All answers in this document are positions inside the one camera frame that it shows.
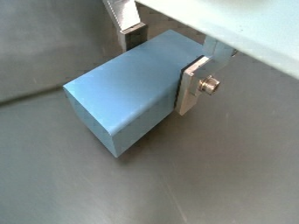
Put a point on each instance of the gripper right finger silver bracket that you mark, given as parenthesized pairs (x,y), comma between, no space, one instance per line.
(198,75)

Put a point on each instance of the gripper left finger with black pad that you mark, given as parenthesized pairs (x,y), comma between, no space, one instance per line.
(132,30)

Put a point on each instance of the blue rectangular block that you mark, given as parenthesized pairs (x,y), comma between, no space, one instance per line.
(128,95)

